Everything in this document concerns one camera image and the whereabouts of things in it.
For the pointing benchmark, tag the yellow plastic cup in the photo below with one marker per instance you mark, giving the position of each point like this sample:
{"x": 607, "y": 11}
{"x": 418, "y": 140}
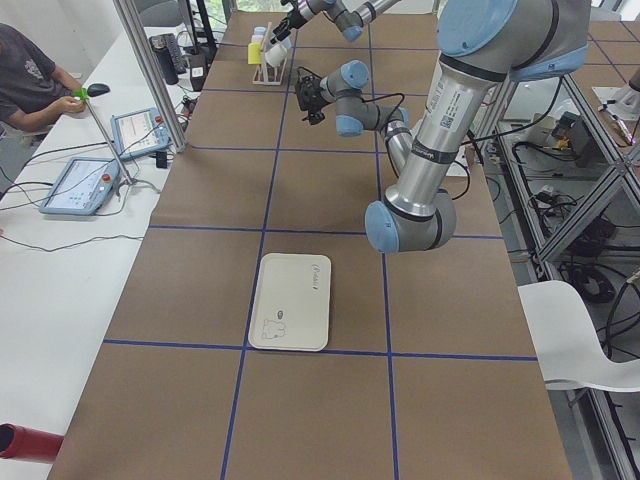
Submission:
{"x": 254, "y": 53}

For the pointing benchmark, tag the red cylinder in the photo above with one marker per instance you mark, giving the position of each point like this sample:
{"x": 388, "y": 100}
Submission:
{"x": 31, "y": 445}

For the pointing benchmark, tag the far teach pendant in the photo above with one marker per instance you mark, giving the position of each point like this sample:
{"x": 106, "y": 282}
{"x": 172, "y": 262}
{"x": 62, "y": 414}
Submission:
{"x": 139, "y": 133}

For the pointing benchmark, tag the aluminium frame post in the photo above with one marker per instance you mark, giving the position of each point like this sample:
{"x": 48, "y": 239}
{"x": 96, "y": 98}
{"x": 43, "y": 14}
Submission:
{"x": 149, "y": 66}

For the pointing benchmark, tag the teach pendant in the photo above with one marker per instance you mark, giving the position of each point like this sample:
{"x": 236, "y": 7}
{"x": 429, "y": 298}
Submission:
{"x": 139, "y": 133}
{"x": 82, "y": 187}

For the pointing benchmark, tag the reacher grabber stick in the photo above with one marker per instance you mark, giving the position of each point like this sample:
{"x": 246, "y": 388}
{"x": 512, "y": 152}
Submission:
{"x": 126, "y": 179}

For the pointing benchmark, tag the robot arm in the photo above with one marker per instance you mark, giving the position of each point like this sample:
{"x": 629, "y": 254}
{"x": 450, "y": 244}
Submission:
{"x": 350, "y": 23}
{"x": 481, "y": 43}

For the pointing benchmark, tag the near teach pendant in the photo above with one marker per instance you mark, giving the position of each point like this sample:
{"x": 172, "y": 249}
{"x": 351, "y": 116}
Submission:
{"x": 82, "y": 187}

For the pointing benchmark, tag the cream plastic tray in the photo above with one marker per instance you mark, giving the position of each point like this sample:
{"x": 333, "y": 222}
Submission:
{"x": 292, "y": 302}

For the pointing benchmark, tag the white chair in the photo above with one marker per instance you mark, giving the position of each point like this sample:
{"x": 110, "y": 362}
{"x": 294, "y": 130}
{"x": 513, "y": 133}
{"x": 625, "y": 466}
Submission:
{"x": 566, "y": 344}

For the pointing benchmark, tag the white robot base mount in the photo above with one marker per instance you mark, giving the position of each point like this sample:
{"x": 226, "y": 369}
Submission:
{"x": 458, "y": 168}

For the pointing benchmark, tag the white wire cup rack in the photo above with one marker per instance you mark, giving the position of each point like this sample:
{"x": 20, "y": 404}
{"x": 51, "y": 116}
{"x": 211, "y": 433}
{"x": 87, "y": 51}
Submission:
{"x": 264, "y": 74}

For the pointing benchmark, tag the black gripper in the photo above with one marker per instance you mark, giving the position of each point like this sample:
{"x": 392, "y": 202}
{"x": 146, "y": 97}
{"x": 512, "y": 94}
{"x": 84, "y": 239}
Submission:
{"x": 295, "y": 18}
{"x": 313, "y": 98}

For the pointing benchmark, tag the seated person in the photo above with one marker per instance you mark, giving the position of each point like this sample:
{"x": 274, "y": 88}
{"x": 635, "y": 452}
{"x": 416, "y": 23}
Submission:
{"x": 35, "y": 91}

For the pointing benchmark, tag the pale green plastic cup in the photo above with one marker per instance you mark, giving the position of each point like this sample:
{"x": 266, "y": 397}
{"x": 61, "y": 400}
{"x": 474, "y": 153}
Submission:
{"x": 276, "y": 55}

